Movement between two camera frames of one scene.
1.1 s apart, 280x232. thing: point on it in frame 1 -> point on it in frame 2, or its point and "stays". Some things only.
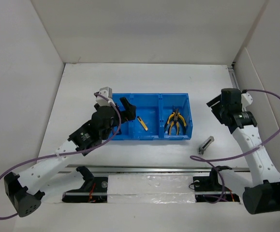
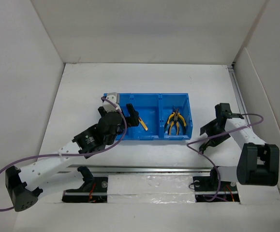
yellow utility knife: [142, 123] stays
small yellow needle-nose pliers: [175, 115] stays
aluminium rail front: [151, 169] stays
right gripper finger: [216, 100] -> [209, 128]
